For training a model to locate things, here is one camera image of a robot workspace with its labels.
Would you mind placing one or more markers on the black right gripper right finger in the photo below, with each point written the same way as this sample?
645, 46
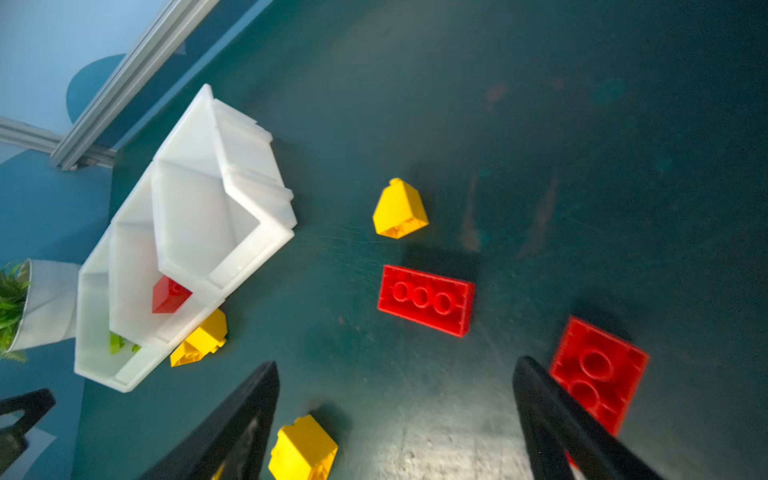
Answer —
558, 431

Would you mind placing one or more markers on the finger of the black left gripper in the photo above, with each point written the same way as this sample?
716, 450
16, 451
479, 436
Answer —
33, 406

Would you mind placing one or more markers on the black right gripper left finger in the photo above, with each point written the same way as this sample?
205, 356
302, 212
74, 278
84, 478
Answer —
231, 442

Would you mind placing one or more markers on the yellow tall lego brick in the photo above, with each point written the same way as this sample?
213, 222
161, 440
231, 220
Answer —
304, 451

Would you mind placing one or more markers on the red lego brick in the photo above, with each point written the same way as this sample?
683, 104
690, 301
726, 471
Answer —
438, 302
168, 296
599, 370

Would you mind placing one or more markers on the green lego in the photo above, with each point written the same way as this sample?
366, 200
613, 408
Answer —
117, 343

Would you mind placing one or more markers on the yellow lego pair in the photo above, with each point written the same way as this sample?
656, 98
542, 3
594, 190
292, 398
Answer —
206, 339

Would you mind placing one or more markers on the yellow sloped lego brick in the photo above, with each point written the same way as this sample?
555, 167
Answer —
399, 211

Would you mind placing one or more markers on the potted artificial flower plant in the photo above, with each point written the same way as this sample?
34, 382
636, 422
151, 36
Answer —
38, 305

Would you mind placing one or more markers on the white three-compartment bin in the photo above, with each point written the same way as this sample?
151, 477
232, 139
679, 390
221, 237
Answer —
210, 209

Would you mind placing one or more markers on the aluminium left frame post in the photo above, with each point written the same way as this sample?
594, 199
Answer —
35, 138

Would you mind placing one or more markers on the aluminium back frame rail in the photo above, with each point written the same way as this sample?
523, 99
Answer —
175, 22

